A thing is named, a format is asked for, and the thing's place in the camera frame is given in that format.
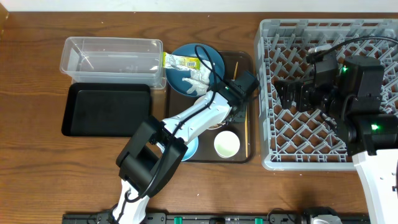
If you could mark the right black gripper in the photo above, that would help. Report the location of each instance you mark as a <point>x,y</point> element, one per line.
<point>304,88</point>

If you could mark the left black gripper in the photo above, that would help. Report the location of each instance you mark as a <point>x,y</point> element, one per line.
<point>237,111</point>

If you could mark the white cup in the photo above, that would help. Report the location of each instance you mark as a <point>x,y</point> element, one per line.
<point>226,144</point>

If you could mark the pink white bowl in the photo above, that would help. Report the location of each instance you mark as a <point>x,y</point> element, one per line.
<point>214,127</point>

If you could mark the white tissue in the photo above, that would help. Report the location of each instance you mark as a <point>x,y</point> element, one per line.
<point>199,80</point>

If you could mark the light blue bowl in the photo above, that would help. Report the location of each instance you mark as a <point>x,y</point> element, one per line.
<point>192,148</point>

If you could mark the dark blue plate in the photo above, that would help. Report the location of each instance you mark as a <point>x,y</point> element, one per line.
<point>202,52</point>

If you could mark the green yellow snack wrapper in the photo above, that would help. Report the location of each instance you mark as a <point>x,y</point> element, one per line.
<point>180,62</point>

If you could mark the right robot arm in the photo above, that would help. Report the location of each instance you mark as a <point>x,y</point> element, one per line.
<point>351,95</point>

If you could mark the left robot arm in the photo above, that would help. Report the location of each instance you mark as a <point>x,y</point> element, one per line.
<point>153,154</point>

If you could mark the grey dishwasher rack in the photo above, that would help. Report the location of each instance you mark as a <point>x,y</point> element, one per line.
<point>291,140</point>

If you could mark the black waste tray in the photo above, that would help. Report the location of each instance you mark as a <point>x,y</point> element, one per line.
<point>106,109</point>

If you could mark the clear plastic waste bin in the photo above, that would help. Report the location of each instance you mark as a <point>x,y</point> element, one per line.
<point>114,60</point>

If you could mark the right wooden chopstick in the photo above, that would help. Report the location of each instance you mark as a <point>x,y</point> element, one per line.
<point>246,133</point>

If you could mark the wooden chopstick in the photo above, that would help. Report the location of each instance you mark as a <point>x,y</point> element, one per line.
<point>246,133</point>
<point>235,70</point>

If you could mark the brown serving tray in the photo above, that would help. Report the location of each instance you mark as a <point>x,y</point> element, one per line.
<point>206,152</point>

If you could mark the left wooden chopstick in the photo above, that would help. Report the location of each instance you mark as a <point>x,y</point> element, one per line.
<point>235,70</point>

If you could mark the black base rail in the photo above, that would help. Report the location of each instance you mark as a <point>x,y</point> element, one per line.
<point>276,216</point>

